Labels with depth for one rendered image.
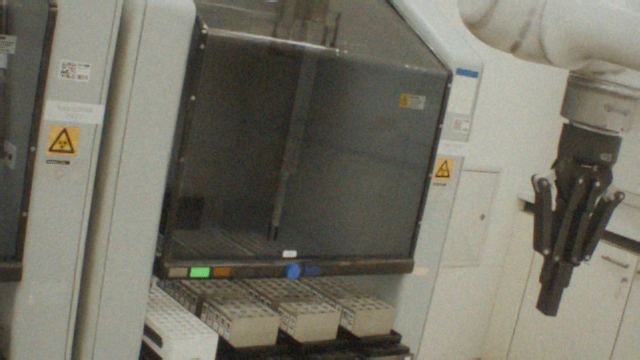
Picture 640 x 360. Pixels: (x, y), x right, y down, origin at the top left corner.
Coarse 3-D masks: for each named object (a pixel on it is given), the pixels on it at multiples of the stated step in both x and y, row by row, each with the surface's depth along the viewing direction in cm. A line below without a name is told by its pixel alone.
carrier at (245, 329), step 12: (228, 324) 164; (240, 324) 165; (252, 324) 166; (264, 324) 168; (276, 324) 170; (228, 336) 164; (240, 336) 165; (252, 336) 167; (264, 336) 169; (276, 336) 171
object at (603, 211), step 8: (616, 192) 105; (600, 200) 107; (608, 200) 105; (616, 200) 105; (600, 208) 106; (608, 208) 105; (592, 216) 107; (600, 216) 105; (608, 216) 105; (592, 224) 106; (600, 224) 105; (592, 232) 106; (600, 232) 106; (584, 240) 107; (592, 240) 105; (584, 248) 107; (592, 248) 106; (584, 256) 106
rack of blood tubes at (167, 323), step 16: (160, 304) 167; (176, 304) 169; (160, 320) 159; (176, 320) 161; (192, 320) 163; (144, 336) 160; (160, 336) 155; (176, 336) 153; (192, 336) 155; (208, 336) 156; (160, 352) 155; (176, 352) 153; (192, 352) 155; (208, 352) 157
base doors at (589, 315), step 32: (512, 256) 387; (512, 288) 385; (576, 288) 358; (608, 288) 345; (512, 320) 384; (544, 320) 370; (576, 320) 357; (608, 320) 344; (512, 352) 383; (544, 352) 369; (576, 352) 356; (608, 352) 343
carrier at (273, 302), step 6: (288, 294) 185; (294, 294) 185; (300, 294) 186; (306, 294) 187; (270, 300) 180; (276, 300) 180; (282, 300) 181; (288, 300) 182; (294, 300) 183; (300, 300) 184; (306, 300) 185; (312, 300) 186; (270, 306) 180; (276, 306) 181; (276, 312) 181
